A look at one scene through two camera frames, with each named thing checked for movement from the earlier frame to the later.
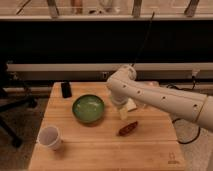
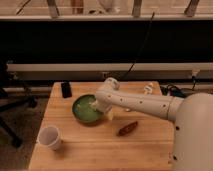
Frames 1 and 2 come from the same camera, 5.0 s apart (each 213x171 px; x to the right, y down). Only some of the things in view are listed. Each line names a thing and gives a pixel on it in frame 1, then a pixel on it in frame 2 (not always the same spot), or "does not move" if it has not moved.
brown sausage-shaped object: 127,129 does not move
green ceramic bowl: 88,108 does not move
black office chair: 8,102 does not move
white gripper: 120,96 -> 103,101
